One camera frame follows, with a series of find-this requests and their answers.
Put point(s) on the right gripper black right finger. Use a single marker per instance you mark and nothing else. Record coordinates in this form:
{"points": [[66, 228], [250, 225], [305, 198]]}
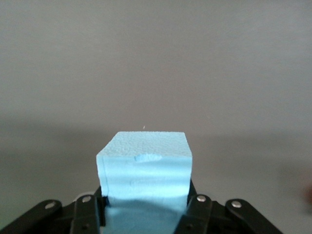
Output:
{"points": [[214, 219]]}

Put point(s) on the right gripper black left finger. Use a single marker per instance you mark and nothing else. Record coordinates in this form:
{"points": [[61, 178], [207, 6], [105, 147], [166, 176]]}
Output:
{"points": [[48, 219]]}

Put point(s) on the blue foam block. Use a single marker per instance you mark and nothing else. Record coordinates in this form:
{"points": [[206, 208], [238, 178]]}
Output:
{"points": [[146, 175]]}

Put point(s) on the dark grey table cover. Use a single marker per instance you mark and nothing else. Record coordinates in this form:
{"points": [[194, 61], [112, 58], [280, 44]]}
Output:
{"points": [[156, 61]]}

